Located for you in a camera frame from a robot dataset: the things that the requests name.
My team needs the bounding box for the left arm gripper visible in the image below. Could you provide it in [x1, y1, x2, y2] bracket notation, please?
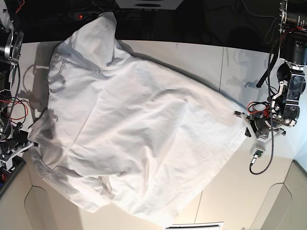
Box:
[234, 106, 271, 140]

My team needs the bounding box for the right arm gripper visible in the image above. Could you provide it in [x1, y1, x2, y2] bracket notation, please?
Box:
[0, 122, 38, 168]

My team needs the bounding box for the white t-shirt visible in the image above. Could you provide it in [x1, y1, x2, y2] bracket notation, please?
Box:
[30, 12, 246, 227]

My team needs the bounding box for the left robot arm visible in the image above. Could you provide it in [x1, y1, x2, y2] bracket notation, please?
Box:
[235, 0, 307, 139]

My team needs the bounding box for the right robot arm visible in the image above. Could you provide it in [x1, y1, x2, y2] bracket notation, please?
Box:
[0, 0, 37, 171]

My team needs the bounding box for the grey bin with tools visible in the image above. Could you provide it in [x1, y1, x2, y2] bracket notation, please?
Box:
[0, 156, 26, 198]

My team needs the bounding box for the white vent grille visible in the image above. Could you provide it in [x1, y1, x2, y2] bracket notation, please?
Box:
[166, 222, 223, 230]

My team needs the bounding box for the white box with oval opening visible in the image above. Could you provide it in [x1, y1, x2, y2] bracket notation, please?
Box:
[115, 0, 183, 10]

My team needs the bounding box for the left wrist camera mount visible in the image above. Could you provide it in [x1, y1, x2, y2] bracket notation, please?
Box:
[242, 116, 286, 167]

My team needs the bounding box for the black power strip red switch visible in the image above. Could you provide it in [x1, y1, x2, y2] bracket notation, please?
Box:
[68, 10, 100, 21]

